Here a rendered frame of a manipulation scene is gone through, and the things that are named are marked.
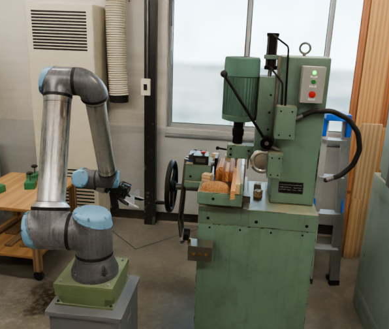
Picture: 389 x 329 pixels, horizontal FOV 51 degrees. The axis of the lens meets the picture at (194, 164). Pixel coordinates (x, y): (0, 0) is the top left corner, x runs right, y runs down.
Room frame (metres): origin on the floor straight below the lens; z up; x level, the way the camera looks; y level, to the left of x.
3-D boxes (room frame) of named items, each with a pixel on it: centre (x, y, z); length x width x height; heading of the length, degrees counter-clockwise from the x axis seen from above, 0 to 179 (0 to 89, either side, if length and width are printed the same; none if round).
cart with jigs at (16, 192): (2.71, 1.21, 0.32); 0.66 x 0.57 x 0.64; 172
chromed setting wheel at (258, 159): (1.92, -0.33, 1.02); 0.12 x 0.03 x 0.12; 83
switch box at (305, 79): (1.88, -0.52, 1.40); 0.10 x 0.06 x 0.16; 83
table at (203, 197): (2.08, -0.11, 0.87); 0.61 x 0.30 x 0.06; 173
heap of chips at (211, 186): (1.83, -0.10, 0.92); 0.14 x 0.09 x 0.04; 83
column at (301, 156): (2.03, -0.51, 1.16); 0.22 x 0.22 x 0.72; 83
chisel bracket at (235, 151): (2.06, -0.24, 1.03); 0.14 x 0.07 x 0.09; 83
